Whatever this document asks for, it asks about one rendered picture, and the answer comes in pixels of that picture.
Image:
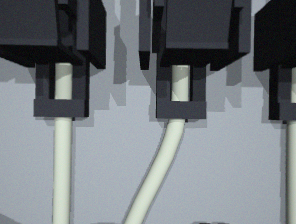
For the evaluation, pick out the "pale grey rounded rod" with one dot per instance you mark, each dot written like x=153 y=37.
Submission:
x=62 y=148

